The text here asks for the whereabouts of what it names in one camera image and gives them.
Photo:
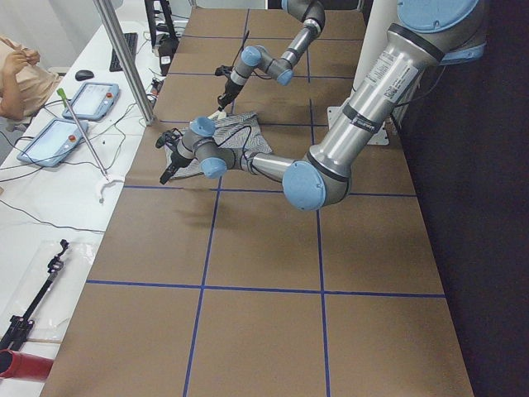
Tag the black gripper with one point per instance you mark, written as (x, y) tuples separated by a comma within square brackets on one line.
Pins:
[(228, 88), (176, 157)]

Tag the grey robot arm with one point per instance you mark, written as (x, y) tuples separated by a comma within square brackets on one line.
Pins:
[(280, 69), (422, 35)]

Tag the silver reacher grabber tool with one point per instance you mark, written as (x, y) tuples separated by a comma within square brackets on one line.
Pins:
[(107, 179)]

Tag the blue teach pendant far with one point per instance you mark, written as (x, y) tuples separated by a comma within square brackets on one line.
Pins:
[(93, 101)]

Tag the blue teach pendant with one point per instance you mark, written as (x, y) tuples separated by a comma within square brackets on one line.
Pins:
[(55, 141), (93, 101)]

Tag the blue teach pendant near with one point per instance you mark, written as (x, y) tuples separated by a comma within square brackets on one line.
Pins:
[(55, 141)]

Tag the black computer mouse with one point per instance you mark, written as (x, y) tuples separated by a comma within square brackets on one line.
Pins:
[(83, 74)]

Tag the person in beige shirt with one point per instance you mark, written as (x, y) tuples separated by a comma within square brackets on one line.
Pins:
[(25, 86)]

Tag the red cylinder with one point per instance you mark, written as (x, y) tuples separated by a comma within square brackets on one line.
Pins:
[(23, 366)]

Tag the aluminium frame post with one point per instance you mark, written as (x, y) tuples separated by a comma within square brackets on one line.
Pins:
[(116, 36)]

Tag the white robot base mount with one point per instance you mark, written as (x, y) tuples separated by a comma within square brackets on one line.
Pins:
[(360, 135)]

